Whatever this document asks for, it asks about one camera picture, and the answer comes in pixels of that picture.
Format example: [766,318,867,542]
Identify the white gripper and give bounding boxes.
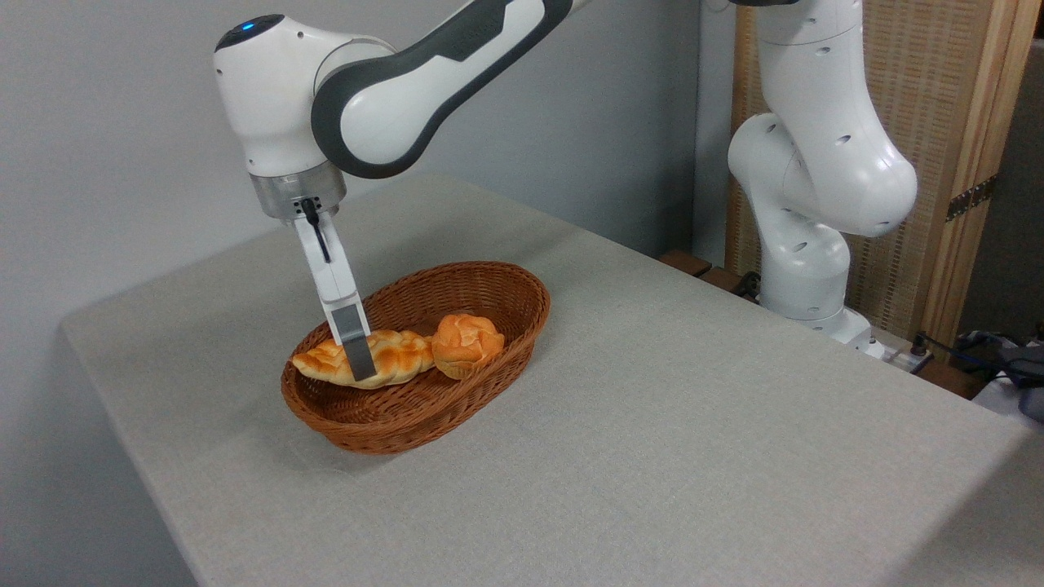
[291,209,378,383]

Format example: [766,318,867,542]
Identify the long braided bread loaf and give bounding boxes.
[291,329,436,390]

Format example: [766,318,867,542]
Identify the round orange bread roll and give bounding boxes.
[431,313,507,382]

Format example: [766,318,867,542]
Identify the brown wicker oval basket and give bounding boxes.
[281,261,551,455]

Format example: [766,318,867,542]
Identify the brown wooden base platform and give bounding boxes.
[659,250,989,400]

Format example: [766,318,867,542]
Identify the white power strip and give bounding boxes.
[883,341,932,374]

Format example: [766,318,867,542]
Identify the metal screen hinge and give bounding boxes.
[946,174,998,223]

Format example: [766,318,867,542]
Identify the dark blue-grey bag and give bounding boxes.
[953,329,1044,422]

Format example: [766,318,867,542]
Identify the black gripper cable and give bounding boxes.
[299,196,334,265]

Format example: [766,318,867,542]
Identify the black power cable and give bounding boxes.
[912,331,1016,377]

